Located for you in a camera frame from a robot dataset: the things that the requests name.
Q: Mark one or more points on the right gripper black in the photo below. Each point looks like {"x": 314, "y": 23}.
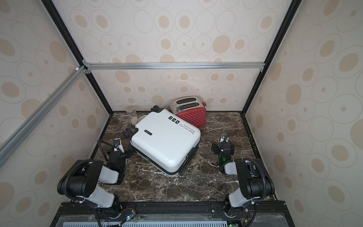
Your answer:
{"x": 223, "y": 147}

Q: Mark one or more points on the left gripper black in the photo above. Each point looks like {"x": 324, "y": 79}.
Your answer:
{"x": 114, "y": 154}

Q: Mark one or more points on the white hard-shell suitcase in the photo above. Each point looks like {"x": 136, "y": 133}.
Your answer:
{"x": 165, "y": 140}

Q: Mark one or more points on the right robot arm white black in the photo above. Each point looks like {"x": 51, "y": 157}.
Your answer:
{"x": 255, "y": 183}

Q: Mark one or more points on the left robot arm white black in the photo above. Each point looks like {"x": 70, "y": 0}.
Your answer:
{"x": 81, "y": 182}

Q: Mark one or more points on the white perforated strainer cup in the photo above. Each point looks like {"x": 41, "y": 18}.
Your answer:
{"x": 141, "y": 118}

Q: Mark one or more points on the clear glass jar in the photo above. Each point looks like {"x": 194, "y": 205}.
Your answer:
{"x": 132, "y": 113}

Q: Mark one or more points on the red and chrome toaster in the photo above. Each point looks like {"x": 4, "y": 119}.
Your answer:
{"x": 191, "y": 109}

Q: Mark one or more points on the left diagonal aluminium bar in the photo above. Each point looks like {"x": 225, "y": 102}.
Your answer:
{"x": 16, "y": 139}

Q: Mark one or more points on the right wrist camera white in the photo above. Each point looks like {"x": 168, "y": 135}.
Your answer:
{"x": 224, "y": 138}

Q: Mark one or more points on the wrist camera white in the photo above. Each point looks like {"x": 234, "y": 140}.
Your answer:
{"x": 224, "y": 138}
{"x": 117, "y": 145}

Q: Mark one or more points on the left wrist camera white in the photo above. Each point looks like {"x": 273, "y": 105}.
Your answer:
{"x": 117, "y": 145}

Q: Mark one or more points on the horizontal aluminium frame bar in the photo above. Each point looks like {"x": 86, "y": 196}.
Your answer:
{"x": 175, "y": 66}

